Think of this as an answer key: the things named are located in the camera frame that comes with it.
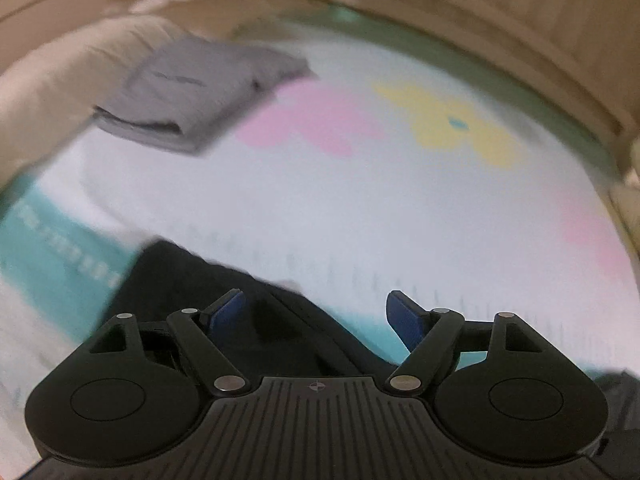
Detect beige long pillow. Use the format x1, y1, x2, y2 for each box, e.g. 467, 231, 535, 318
1, 15, 186, 185

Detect floral bed blanket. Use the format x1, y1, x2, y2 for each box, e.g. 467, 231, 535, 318
1, 6, 639, 479

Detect folded grey garment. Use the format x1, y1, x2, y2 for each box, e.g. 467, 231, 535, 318
93, 35, 310, 154

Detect wooden headboard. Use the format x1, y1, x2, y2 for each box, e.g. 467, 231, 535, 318
249, 0, 640, 141

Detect black track pants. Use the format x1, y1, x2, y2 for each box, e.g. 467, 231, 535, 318
101, 240, 395, 384

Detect floral folded quilt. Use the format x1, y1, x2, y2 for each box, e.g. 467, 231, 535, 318
608, 136, 640, 252

